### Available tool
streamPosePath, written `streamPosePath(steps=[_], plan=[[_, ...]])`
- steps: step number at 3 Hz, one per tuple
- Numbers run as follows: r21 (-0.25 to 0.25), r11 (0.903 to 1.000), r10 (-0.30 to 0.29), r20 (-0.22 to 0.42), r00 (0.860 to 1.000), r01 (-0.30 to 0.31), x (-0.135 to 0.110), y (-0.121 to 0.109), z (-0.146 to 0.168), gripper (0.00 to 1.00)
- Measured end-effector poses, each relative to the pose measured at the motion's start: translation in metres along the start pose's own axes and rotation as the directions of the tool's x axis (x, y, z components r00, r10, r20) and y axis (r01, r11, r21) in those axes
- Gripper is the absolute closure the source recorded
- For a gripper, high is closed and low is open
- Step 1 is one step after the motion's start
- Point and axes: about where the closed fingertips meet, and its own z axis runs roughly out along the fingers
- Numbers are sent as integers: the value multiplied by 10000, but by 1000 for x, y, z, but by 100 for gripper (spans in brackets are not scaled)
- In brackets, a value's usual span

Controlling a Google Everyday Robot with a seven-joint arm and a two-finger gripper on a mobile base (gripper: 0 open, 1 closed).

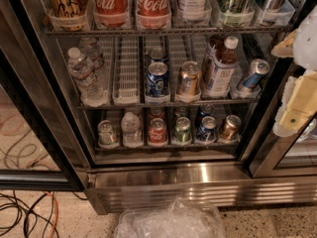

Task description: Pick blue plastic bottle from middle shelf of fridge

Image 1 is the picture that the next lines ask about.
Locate silver can bottom shelf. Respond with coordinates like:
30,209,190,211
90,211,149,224
98,120,118,147

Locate copper can shelf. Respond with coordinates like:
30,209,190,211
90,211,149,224
219,115,241,141
177,60,201,96

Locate blue can rear bottom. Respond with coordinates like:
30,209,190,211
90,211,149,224
196,104,215,120

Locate green tall can top shelf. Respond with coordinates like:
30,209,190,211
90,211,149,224
216,0,253,27

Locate front clear water bottle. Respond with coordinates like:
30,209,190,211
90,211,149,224
67,48,107,107

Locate left glass fridge door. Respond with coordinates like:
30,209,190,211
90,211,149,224
0,52,83,191

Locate white label bottle top shelf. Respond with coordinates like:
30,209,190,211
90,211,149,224
177,0,206,21

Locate clear water bottle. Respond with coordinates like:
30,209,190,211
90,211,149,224
67,48,107,107
79,38,106,82

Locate green can rear bottom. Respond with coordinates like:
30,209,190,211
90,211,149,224
174,106,189,119

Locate left Coca-Cola bottle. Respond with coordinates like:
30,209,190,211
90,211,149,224
94,0,128,29

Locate red Coca-Cola can front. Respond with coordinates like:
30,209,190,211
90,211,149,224
149,118,167,146

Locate empty white plastic tray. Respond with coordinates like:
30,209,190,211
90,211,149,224
112,38,140,105

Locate blue label tea bottle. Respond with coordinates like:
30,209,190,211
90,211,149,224
204,36,239,98

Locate rear clear water bottle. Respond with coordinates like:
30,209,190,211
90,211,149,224
79,38,106,82

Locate silver blue can top shelf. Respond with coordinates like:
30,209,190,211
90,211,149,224
256,0,285,26

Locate yellow tall can top shelf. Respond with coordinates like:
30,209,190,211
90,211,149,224
50,0,88,31

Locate black cables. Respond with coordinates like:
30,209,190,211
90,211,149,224
0,190,89,238

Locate green can front bottom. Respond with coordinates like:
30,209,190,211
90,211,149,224
172,117,191,144

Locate copper can bottom shelf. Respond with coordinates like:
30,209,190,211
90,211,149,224
219,115,241,141

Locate blue pepsi can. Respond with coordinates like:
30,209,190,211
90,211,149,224
147,62,168,97
196,116,216,143

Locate rear dark can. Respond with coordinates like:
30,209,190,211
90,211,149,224
147,47,167,63

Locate glass fridge door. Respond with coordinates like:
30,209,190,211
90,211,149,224
246,63,317,178
0,52,83,191

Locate stainless steel fridge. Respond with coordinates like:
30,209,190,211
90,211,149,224
0,0,316,214

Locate copper can middle shelf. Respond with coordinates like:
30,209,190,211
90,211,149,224
177,60,201,96

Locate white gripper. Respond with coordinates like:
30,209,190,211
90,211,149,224
270,30,317,137

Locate orange cable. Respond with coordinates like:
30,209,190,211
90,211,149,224
43,190,60,238

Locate tilted blue silver can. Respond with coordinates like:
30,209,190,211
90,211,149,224
237,59,269,92

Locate coca-cola bottle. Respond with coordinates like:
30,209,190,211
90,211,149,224
94,0,128,29
138,0,168,29

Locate rear tea bottle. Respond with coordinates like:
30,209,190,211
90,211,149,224
201,35,225,80

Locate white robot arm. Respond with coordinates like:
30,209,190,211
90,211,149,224
271,6,317,137

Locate blue Pepsi can front bottom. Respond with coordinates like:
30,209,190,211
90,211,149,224
196,116,216,143

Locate right Coca-Cola bottle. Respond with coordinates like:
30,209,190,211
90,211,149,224
138,0,168,29

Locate red can rear bottom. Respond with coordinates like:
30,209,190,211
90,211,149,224
149,107,165,120

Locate small water bottle bottom shelf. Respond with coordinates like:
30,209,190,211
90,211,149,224
121,112,143,148

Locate crumpled clear plastic bag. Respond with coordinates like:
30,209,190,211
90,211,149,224
114,197,226,238

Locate right glass fridge door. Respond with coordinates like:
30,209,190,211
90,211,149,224
246,63,317,178

